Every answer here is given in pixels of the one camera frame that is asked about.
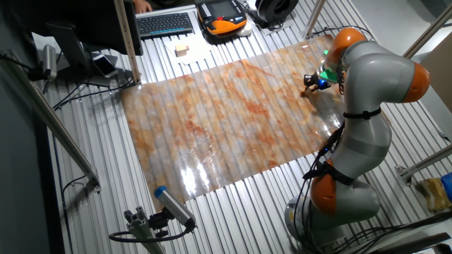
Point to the person hand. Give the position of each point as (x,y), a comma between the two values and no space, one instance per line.
(142,6)

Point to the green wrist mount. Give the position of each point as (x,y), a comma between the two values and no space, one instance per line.
(329,75)

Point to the silver cylinder camera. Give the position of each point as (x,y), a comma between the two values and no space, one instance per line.
(49,60)

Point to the aluminium profile camera stand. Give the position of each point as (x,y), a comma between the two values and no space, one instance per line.
(143,233)

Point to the brown cardboard panel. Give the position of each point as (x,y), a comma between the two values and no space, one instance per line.
(441,70)

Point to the aluminium frame post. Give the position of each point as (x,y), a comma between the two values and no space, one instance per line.
(427,33)
(314,17)

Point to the long aluminium frame beam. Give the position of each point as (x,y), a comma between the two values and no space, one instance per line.
(53,123)

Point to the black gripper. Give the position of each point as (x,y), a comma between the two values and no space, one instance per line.
(320,83)

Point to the blue bag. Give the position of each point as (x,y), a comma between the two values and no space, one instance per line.
(447,185)

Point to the white smartphone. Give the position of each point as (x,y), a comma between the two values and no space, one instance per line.
(105,65)

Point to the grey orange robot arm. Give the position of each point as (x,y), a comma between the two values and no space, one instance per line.
(378,74)

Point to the large wooden block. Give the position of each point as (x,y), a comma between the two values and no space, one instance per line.
(182,50)

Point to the short aluminium frame beam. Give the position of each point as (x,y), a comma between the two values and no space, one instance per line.
(427,162)

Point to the white paper sheets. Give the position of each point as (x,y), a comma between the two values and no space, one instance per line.
(199,53)

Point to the black keyboard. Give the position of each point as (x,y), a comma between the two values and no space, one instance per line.
(164,24)

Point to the orange black teach pendant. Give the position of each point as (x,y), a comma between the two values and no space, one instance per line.
(220,17)

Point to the black camera bracket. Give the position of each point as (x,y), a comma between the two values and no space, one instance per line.
(159,222)

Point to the white computer mouse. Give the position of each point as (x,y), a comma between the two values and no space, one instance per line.
(244,30)

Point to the orange marble pattern mat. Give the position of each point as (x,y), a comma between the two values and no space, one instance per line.
(212,123)

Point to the tan upright frame post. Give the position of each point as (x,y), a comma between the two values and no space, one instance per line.
(127,39)

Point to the yellow bag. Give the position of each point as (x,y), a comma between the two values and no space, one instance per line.
(436,194)

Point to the silver camera with blue end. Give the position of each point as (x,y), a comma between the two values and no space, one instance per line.
(174,206)

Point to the black computer monitor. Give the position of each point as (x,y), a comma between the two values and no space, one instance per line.
(88,24)

